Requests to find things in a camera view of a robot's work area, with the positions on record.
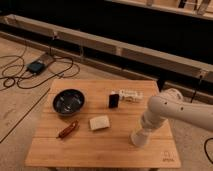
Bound black eraser block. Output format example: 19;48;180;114
109;94;119;108

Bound blue power adapter box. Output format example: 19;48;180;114
27;61;45;74

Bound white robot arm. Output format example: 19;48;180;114
141;88;213;132

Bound reddish brown stick object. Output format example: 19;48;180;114
56;120;78;139

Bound black cable at right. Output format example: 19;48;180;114
189;74;213;166

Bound black floor cable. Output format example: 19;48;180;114
0;39;81;90

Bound wooden table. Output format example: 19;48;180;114
25;79;181;168

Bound white toy block object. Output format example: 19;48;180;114
112;89;143;103

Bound dark round bowl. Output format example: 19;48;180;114
52;89;85;116

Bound white rectangular sponge block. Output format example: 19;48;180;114
89;116;110;131

